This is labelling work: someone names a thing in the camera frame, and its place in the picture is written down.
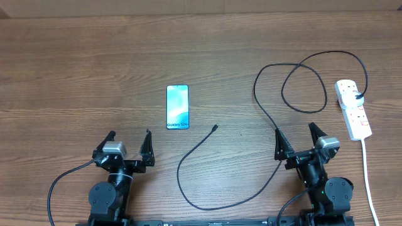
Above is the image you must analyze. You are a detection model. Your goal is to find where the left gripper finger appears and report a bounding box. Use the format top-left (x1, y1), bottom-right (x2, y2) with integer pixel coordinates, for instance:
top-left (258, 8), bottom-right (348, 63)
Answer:
top-left (139, 129), bottom-right (155, 166)
top-left (94, 131), bottom-right (116, 154)

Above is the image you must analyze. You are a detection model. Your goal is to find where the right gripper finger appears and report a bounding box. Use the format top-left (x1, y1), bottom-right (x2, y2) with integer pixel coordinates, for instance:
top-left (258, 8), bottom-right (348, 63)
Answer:
top-left (274, 128), bottom-right (295, 161)
top-left (308, 122), bottom-right (327, 145)

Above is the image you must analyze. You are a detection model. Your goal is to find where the Samsung Galaxy smartphone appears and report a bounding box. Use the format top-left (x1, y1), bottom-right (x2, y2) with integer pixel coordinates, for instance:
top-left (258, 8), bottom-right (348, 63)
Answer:
top-left (166, 85), bottom-right (190, 130)

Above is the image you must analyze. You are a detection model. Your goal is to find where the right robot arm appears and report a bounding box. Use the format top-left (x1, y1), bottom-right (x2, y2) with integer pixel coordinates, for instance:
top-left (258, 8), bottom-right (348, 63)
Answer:
top-left (268, 122), bottom-right (354, 225)

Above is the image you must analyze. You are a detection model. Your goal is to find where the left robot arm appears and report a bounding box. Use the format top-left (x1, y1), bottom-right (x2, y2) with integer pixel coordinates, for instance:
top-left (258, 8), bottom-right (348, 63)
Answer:
top-left (88, 130), bottom-right (155, 225)

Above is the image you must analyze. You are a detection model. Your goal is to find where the white charger plug adapter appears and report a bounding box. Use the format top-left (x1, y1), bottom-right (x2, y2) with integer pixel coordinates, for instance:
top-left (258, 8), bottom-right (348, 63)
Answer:
top-left (341, 92), bottom-right (364, 109)

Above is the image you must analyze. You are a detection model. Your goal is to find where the white power strip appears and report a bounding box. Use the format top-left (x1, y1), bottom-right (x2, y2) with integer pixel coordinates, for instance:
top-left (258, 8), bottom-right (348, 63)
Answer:
top-left (334, 80), bottom-right (372, 141)

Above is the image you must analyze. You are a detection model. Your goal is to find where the white power strip cord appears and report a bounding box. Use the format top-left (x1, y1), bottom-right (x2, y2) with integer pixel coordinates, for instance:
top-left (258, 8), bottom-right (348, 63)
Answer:
top-left (360, 139), bottom-right (380, 226)

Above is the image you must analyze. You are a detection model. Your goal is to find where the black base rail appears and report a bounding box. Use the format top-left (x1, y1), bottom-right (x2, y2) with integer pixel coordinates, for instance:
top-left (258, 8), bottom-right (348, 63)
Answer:
top-left (75, 215), bottom-right (356, 226)

